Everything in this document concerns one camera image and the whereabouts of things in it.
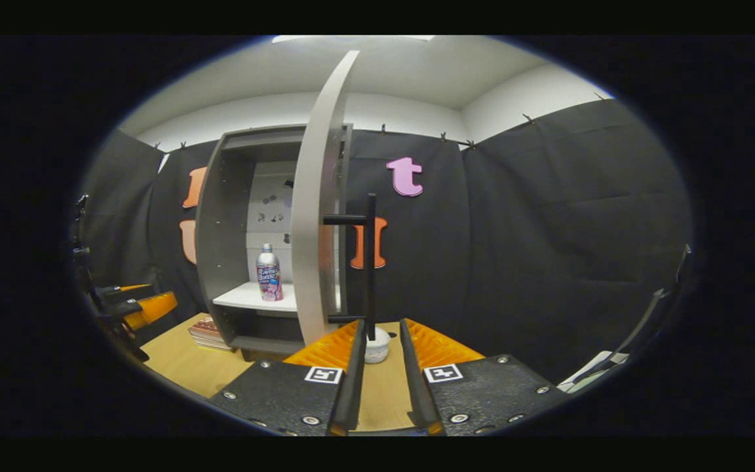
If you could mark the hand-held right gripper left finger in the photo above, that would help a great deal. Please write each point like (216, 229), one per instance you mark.
(354, 393)

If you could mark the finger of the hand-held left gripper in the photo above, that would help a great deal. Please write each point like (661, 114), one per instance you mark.
(122, 292)
(154, 309)

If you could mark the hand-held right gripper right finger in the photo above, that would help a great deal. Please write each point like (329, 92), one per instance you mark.
(417, 393)

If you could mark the grey cabinet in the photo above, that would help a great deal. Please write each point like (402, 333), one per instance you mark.
(220, 229)

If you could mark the silver bottle with pink label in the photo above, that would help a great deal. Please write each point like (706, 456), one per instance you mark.
(269, 275)

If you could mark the white cabinet door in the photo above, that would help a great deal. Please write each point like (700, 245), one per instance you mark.
(312, 229)

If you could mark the white round cup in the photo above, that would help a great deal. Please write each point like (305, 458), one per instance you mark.
(377, 351)

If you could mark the stack of books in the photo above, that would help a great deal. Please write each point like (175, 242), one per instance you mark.
(210, 333)

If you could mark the dark framed white panel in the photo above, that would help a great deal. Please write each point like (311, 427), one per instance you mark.
(597, 367)

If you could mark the black backdrop cloth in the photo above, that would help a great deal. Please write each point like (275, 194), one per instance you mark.
(548, 229)

